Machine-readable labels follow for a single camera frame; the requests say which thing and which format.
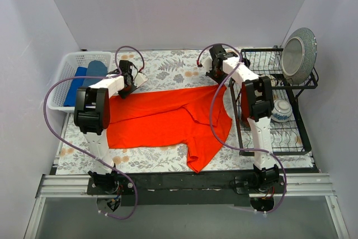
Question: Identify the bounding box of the white plastic basket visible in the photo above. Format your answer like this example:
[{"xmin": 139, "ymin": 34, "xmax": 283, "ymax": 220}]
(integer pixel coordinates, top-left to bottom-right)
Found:
[{"xmin": 48, "ymin": 51, "xmax": 115, "ymax": 114}]

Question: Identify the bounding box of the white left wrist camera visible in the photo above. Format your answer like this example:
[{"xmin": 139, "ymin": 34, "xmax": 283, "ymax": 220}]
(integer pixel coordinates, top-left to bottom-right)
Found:
[{"xmin": 134, "ymin": 72, "xmax": 148, "ymax": 87}]

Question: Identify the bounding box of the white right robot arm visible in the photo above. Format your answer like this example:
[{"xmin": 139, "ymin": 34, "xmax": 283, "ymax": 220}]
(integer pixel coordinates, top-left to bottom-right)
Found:
[{"xmin": 197, "ymin": 44, "xmax": 279, "ymax": 193}]

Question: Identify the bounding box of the white blue patterned bowl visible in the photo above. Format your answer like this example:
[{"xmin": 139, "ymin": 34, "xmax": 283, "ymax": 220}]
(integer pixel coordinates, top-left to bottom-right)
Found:
[{"xmin": 271, "ymin": 99, "xmax": 293, "ymax": 123}]

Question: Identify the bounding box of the royal blue rolled shirt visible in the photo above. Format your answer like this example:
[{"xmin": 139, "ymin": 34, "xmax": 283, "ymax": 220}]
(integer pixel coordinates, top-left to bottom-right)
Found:
[{"xmin": 63, "ymin": 67, "xmax": 87, "ymax": 107}]

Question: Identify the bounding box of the orange t shirt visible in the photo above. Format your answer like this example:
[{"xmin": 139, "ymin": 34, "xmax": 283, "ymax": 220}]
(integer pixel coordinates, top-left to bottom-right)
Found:
[{"xmin": 107, "ymin": 85, "xmax": 232, "ymax": 173}]

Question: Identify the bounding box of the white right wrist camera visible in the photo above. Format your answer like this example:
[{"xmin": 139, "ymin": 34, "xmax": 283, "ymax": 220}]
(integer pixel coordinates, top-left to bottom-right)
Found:
[{"xmin": 198, "ymin": 57, "xmax": 213, "ymax": 72}]

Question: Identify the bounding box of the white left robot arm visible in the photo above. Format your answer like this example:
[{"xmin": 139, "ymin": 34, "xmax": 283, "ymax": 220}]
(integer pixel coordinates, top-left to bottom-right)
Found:
[{"xmin": 74, "ymin": 60, "xmax": 137, "ymax": 194}]

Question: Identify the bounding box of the grey patterned plate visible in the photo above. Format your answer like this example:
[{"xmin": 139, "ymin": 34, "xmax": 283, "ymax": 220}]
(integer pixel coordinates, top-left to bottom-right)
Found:
[{"xmin": 280, "ymin": 27, "xmax": 317, "ymax": 86}]

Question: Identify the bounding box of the floral patterned table cloth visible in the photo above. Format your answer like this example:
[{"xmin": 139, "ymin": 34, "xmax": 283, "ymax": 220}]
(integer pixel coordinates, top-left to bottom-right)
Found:
[{"xmin": 55, "ymin": 50, "xmax": 314, "ymax": 175}]

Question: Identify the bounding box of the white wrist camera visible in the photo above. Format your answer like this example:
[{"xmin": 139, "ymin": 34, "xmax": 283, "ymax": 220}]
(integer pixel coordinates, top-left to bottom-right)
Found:
[
  {"xmin": 134, "ymin": 72, "xmax": 148, "ymax": 87},
  {"xmin": 198, "ymin": 57, "xmax": 213, "ymax": 72}
]

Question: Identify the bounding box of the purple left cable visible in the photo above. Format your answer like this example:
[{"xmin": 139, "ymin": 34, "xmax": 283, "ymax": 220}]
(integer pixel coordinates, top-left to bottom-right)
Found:
[{"xmin": 44, "ymin": 45, "xmax": 146, "ymax": 220}]

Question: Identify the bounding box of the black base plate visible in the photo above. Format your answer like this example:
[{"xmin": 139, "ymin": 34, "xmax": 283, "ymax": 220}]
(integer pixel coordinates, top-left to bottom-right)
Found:
[{"xmin": 87, "ymin": 170, "xmax": 285, "ymax": 207}]

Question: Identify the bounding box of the aluminium frame rail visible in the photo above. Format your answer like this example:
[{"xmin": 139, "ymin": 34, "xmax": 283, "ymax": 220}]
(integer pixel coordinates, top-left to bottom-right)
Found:
[{"xmin": 24, "ymin": 173, "xmax": 349, "ymax": 238}]

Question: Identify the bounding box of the black wire dish rack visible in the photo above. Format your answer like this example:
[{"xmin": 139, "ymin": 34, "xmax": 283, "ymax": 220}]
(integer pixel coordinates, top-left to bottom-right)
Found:
[{"xmin": 228, "ymin": 46, "xmax": 318, "ymax": 156}]

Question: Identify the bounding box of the grey blue rolled shirt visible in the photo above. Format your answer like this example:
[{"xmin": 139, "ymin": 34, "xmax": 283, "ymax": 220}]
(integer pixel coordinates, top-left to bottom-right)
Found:
[{"xmin": 86, "ymin": 60, "xmax": 107, "ymax": 77}]

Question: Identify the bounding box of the red bowl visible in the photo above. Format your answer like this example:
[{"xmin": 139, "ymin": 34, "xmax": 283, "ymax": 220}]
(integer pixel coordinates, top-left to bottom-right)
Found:
[{"xmin": 241, "ymin": 110, "xmax": 251, "ymax": 128}]

